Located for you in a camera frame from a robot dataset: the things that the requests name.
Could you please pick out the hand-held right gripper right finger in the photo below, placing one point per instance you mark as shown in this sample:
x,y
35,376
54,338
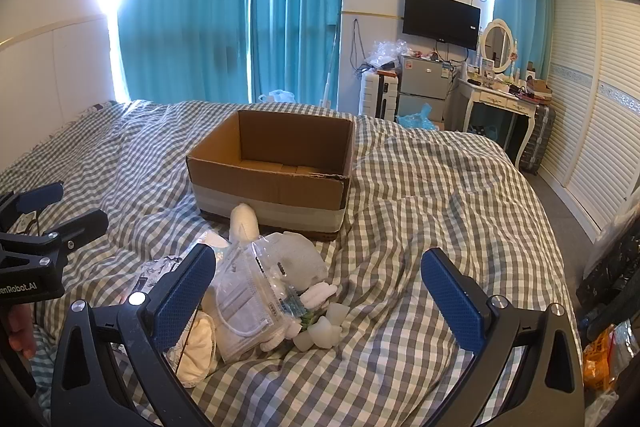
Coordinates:
x,y
452,302

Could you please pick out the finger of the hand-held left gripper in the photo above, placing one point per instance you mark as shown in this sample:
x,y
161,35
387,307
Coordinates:
x,y
42,196
85,224

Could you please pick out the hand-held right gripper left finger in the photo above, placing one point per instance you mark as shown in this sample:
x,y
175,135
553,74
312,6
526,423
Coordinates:
x,y
182,302

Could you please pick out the floral printed packet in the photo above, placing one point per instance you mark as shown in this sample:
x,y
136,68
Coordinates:
x,y
157,269

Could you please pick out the cream knitted cloth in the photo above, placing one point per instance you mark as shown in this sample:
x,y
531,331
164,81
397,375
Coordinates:
x,y
197,357

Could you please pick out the clear pack of face masks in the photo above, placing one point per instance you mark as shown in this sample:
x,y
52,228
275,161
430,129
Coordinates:
x,y
245,302

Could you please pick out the white plush rabbit toy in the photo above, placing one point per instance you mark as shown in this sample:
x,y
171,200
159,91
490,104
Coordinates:
x,y
295,257

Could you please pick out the white cotton pads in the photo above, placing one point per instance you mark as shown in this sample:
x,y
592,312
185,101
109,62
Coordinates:
x,y
320,294

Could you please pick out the white plush toy green collar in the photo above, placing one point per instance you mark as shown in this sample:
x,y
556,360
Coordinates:
x,y
320,334

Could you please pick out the brown cardboard box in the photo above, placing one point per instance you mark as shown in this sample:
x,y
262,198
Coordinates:
x,y
270,197

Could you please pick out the person's left hand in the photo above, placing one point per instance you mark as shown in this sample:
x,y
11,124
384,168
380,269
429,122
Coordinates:
x,y
22,332

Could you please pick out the grey checked duvet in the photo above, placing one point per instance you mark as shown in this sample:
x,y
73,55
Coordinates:
x,y
425,207

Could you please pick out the white bed headboard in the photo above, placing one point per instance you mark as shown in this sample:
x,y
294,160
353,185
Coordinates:
x,y
55,72

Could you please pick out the orange snack packet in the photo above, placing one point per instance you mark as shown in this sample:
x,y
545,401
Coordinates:
x,y
600,357

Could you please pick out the black printed bag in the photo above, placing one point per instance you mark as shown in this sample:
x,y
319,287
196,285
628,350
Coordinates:
x,y
610,262

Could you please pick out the dark suitcase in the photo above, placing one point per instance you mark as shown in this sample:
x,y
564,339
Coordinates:
x,y
540,137

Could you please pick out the blue plastic bag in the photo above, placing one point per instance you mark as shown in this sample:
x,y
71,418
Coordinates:
x,y
415,117

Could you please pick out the white dressing table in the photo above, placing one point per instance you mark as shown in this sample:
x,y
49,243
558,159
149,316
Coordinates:
x,y
492,99

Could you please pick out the white suitcase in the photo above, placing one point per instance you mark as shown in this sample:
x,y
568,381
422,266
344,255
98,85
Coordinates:
x,y
375,94

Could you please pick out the silver small fridge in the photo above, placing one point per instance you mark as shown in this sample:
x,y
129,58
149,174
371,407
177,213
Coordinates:
x,y
425,82

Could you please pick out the white plastic bag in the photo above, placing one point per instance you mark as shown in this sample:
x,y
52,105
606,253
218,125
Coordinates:
x,y
277,97

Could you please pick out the small brown box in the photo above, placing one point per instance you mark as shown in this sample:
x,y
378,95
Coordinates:
x,y
539,88

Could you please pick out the teal window curtain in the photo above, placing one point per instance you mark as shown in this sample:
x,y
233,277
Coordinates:
x,y
525,7
295,7
185,7

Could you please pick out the white slatted wardrobe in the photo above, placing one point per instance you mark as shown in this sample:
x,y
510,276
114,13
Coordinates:
x,y
595,107

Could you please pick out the clear plastic bags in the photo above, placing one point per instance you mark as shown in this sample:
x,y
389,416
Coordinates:
x,y
385,54

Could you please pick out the white oval mirror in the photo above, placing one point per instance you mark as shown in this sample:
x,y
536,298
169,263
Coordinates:
x,y
497,44

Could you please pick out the white mop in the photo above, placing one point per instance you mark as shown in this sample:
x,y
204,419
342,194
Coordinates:
x,y
330,67

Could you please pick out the black wall television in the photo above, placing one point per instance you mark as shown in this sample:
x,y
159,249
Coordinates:
x,y
440,19

